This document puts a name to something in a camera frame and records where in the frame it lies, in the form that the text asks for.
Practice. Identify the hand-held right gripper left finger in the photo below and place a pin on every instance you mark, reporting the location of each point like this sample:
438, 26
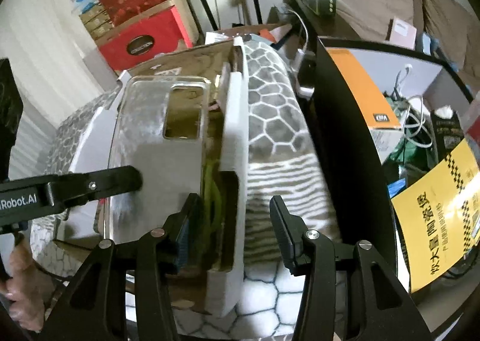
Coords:
185, 228

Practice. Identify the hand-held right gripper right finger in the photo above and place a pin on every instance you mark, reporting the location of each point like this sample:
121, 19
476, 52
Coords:
285, 236

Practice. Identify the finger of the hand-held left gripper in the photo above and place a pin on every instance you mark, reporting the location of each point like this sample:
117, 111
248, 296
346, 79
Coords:
108, 183

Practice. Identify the clear phone case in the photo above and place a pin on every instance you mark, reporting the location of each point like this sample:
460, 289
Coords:
150, 138

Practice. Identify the white cardboard box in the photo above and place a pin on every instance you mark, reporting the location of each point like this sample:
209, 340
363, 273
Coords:
234, 119

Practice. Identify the person's left hand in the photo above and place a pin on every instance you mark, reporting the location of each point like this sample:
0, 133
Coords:
22, 288

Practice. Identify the black storage bin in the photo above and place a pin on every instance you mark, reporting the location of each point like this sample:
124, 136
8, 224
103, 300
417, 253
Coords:
345, 138

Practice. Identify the white curtain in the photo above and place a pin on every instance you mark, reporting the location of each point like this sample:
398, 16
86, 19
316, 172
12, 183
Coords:
48, 63

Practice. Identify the yellow printed box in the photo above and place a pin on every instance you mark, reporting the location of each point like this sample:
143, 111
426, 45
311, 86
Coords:
435, 221

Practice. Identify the flat brown box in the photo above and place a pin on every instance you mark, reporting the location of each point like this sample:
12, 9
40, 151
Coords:
96, 21
92, 11
101, 32

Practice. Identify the red gift box brown oval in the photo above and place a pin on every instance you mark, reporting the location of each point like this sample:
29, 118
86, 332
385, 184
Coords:
165, 31

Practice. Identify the orange flat box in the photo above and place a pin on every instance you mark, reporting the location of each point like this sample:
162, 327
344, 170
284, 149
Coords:
360, 90

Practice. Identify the black printed box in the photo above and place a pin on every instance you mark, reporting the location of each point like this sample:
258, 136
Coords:
446, 131

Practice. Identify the small pink box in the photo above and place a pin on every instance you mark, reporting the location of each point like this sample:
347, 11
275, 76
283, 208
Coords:
403, 31

